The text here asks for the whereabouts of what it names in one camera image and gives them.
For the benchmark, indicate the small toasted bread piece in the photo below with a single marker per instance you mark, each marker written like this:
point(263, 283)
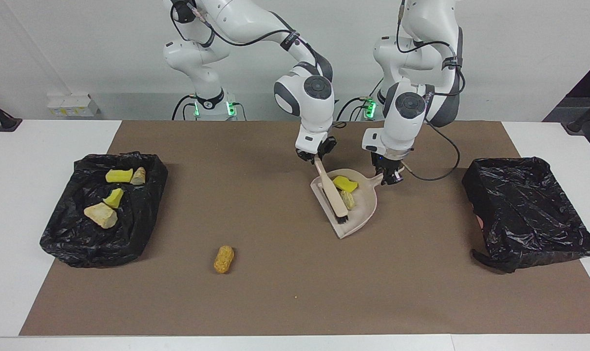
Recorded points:
point(139, 176)

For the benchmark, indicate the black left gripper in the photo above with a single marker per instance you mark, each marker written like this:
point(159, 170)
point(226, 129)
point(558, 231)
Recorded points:
point(385, 163)

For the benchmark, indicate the black bag bin showing pink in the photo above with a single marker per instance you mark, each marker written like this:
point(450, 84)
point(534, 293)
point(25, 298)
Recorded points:
point(528, 214)

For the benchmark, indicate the yellow sponge wedge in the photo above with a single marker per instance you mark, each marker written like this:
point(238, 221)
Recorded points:
point(345, 183)

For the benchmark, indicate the yellow sponge piece green layer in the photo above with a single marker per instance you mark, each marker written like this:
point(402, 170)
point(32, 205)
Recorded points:
point(114, 197)

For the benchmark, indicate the boot shaped yellow sponge piece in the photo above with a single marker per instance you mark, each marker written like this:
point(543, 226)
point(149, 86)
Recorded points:
point(118, 175)

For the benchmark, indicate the black bag lined bin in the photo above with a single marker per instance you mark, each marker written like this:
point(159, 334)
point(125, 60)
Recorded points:
point(70, 243)

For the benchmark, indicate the beige plastic dustpan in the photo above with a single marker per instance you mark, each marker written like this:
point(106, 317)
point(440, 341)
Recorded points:
point(363, 209)

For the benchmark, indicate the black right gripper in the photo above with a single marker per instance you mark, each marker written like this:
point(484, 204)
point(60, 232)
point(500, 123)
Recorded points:
point(310, 155)

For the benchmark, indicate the white box on table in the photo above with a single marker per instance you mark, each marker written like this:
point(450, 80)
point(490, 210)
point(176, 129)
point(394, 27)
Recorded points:
point(73, 106)

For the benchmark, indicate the beige brush black bristles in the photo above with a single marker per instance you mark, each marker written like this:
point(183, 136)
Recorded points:
point(333, 192)

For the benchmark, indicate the black tripod leg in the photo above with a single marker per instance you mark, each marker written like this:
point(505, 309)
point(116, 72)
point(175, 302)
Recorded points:
point(575, 127)
point(5, 122)

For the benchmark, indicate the brown paper table mat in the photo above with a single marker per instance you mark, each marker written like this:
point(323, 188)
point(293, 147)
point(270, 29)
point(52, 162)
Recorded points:
point(226, 302)

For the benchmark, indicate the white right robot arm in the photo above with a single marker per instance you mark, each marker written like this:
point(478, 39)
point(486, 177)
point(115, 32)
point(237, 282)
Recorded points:
point(314, 107)

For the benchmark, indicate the small pale foam chunk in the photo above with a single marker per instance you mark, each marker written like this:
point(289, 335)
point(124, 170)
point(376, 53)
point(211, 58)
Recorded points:
point(348, 200)

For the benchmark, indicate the large pale foam chunk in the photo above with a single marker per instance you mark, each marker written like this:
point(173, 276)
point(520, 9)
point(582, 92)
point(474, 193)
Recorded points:
point(100, 214)

